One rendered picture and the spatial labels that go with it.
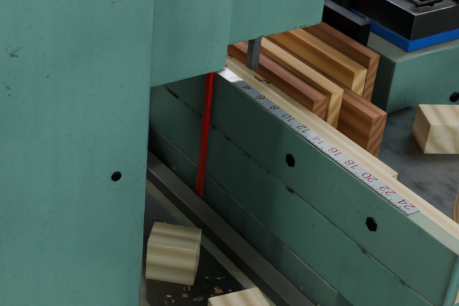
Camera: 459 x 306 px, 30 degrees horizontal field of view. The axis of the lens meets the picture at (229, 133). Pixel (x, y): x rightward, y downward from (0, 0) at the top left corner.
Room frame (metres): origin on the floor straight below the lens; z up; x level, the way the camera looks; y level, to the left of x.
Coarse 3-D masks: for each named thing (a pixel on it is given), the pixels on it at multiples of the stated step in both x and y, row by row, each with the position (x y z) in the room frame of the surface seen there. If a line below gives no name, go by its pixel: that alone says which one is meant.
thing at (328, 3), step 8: (328, 0) 0.81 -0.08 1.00; (328, 8) 0.80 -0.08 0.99; (336, 8) 0.79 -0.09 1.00; (344, 8) 0.80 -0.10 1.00; (328, 16) 0.79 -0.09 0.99; (336, 16) 0.78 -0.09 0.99; (344, 16) 0.78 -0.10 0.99; (352, 16) 0.78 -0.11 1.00; (328, 24) 0.79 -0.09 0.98; (336, 24) 0.78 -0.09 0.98; (344, 24) 0.78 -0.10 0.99; (352, 24) 0.77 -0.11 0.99; (360, 24) 0.76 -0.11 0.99; (368, 24) 0.77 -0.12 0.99; (344, 32) 0.77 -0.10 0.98; (352, 32) 0.77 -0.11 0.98; (360, 32) 0.76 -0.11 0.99; (368, 32) 0.77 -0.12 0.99; (360, 40) 0.76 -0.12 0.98
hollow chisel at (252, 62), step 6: (252, 42) 0.73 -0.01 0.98; (258, 42) 0.73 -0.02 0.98; (252, 48) 0.73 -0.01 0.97; (258, 48) 0.73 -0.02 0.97; (252, 54) 0.73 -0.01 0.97; (258, 54) 0.73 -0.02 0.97; (252, 60) 0.73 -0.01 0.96; (258, 60) 0.73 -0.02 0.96; (246, 66) 0.73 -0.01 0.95; (252, 66) 0.73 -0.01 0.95
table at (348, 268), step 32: (160, 96) 0.77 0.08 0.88; (160, 128) 0.77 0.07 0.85; (192, 128) 0.73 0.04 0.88; (192, 160) 0.72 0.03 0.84; (224, 160) 0.68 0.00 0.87; (384, 160) 0.67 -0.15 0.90; (416, 160) 0.68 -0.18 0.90; (448, 160) 0.69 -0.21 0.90; (256, 192) 0.64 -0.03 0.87; (288, 192) 0.61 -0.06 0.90; (416, 192) 0.63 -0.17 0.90; (448, 192) 0.63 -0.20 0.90; (288, 224) 0.61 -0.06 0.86; (320, 224) 0.58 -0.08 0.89; (320, 256) 0.57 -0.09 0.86; (352, 256) 0.55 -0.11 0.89; (352, 288) 0.54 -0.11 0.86; (384, 288) 0.52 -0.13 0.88
